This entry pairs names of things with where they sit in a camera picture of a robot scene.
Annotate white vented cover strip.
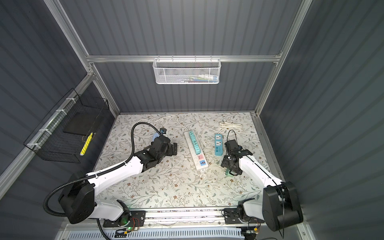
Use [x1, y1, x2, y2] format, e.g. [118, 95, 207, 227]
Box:
[67, 227, 245, 240]

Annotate blue square power socket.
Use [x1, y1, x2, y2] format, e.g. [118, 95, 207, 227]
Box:
[152, 133, 160, 142]

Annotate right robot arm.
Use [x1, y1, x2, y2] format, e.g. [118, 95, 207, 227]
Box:
[221, 140, 304, 232]

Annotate green plug adapter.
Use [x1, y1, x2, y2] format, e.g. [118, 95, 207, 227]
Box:
[226, 169, 238, 177]

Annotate white wire mesh basket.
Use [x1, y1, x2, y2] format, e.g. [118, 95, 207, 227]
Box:
[153, 58, 222, 85]

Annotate bundled white cable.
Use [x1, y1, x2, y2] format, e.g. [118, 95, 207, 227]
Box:
[218, 121, 243, 133]

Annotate long white power strip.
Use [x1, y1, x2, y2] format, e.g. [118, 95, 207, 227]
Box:
[184, 130, 209, 172]

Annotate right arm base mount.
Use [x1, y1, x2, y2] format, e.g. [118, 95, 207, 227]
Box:
[221, 208, 265, 225]

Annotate yellow marker pen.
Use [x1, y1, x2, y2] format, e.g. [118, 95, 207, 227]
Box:
[80, 133, 94, 156]

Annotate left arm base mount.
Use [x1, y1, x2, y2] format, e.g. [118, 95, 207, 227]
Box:
[103, 211, 147, 228]

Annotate teal power strip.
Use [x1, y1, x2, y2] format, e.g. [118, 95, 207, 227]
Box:
[215, 134, 223, 156]

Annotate black corrugated cable hose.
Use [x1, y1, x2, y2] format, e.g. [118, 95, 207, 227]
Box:
[42, 121, 163, 240]

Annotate black wire basket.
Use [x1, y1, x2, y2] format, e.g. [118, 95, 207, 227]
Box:
[24, 90, 110, 164]

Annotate white power strip cable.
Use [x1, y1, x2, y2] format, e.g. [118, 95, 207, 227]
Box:
[140, 114, 190, 133]

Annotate items in white basket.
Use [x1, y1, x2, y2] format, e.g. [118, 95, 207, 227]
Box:
[178, 74, 219, 84]

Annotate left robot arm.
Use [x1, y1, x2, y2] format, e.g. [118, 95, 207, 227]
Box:
[59, 136, 178, 227]

